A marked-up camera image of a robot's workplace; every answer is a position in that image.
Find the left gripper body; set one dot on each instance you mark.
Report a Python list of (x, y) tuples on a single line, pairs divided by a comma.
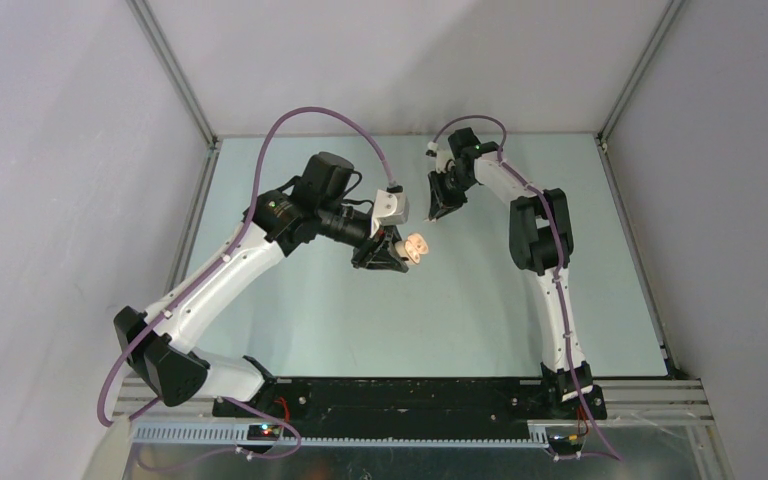
[(365, 255)]

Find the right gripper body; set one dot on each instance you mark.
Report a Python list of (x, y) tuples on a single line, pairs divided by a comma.
[(450, 189)]

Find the white earbud charging case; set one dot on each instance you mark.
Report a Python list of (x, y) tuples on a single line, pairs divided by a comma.
[(410, 250)]

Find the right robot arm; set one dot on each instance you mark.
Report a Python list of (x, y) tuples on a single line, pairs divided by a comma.
[(540, 242)]

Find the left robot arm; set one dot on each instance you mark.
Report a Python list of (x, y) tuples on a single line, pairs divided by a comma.
[(159, 343)]

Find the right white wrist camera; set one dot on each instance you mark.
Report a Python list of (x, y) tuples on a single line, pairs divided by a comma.
[(442, 157)]

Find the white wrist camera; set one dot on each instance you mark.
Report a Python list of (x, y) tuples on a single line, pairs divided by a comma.
[(442, 157), (389, 209)]

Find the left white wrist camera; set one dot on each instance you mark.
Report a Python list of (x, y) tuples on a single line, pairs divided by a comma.
[(389, 209)]

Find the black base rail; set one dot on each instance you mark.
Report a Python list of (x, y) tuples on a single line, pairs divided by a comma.
[(470, 409)]

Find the aluminium frame rail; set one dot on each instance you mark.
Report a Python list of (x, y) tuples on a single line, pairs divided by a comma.
[(661, 404)]

